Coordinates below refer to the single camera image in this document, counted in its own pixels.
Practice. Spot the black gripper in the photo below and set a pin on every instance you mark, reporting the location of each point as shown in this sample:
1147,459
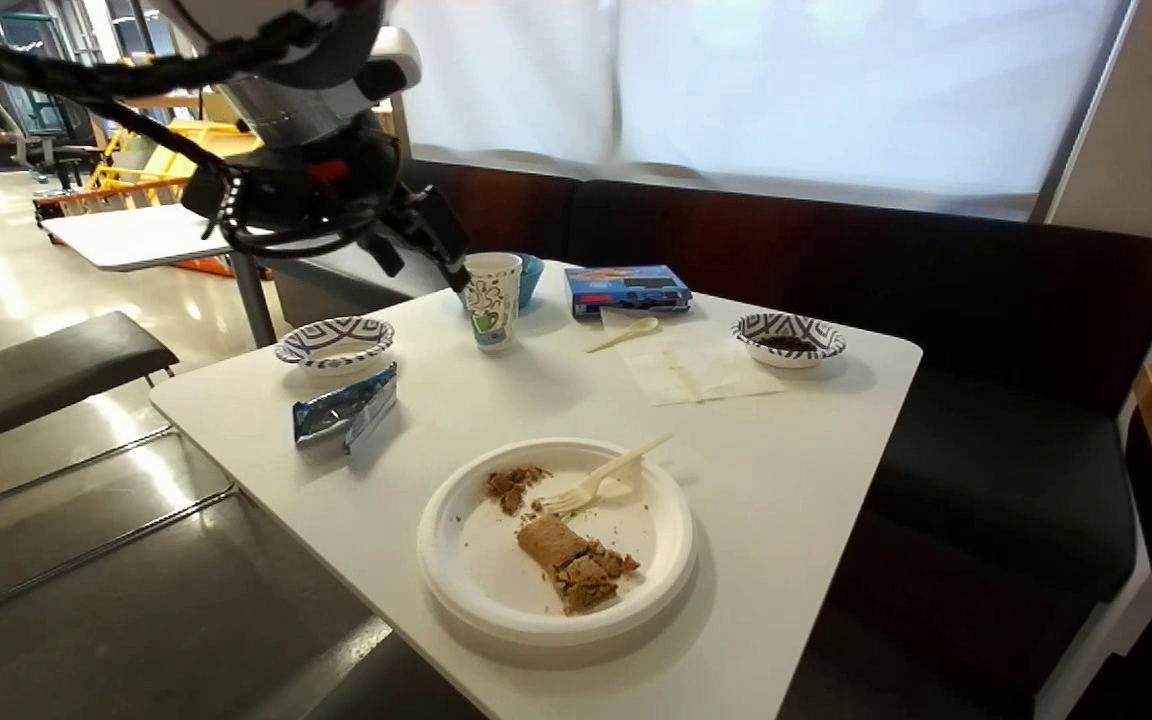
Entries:
325,192

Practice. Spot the blue snack wrapper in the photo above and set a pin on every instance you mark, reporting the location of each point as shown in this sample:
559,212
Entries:
349,415

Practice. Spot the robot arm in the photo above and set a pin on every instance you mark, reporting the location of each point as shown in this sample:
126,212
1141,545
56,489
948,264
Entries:
306,76

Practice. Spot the empty blue patterned bowl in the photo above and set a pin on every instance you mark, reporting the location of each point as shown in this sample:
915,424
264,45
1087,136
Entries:
337,342

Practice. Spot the blue snack box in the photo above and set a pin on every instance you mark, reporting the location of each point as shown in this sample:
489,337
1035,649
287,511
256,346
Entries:
624,287

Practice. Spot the patterned paper cup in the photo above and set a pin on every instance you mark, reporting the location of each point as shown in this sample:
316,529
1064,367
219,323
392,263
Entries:
489,296

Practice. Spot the blue paper cup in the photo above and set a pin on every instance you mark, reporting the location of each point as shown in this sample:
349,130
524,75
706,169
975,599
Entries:
531,278

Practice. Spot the small white side table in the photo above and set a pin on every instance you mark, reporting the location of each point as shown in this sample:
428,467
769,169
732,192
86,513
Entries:
138,239

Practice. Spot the white paper napkin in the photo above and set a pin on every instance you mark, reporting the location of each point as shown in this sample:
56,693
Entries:
680,359

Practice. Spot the white plastic fork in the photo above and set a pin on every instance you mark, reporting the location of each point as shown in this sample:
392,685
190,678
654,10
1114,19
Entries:
590,489

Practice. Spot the large white paper plate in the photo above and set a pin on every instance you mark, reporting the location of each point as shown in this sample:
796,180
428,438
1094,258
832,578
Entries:
489,589

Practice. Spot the dark grey chair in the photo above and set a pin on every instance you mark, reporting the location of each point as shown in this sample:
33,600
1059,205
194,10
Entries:
60,368

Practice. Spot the blue patterned bowl with crumbs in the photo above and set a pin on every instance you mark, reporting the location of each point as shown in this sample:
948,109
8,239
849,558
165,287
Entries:
789,337

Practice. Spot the brown cake pieces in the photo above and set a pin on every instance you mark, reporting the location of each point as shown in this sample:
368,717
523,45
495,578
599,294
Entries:
583,572

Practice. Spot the white window blind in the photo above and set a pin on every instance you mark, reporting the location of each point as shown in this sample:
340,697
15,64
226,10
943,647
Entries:
939,107

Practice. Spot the dark brown bench seat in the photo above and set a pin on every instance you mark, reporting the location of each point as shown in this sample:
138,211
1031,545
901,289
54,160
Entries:
1003,529

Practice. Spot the yellow frame structure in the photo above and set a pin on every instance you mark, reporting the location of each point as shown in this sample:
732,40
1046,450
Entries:
144,174

